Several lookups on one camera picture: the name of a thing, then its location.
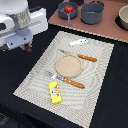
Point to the beige bowl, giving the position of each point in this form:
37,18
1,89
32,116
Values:
123,14

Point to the wooden handled knife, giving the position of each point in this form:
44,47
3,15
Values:
79,55

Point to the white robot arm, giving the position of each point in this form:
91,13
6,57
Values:
10,7

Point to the red tomato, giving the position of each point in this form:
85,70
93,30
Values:
68,9

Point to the wooden handled fork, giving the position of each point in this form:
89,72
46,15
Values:
66,80

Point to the brown sausage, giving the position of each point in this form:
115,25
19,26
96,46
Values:
28,48

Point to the yellow butter box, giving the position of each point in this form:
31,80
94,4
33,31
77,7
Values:
55,93

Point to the pink wooden board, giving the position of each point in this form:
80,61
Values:
107,27

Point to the grey saucepan with handle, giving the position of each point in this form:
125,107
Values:
67,16

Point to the round beige plate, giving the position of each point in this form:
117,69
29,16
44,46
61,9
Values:
69,66

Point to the grey cooking pot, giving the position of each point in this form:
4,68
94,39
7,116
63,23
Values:
91,12

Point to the woven white placemat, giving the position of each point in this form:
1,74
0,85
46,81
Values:
77,104

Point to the white tube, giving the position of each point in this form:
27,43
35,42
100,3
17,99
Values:
79,42

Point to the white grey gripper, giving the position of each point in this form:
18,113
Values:
17,30

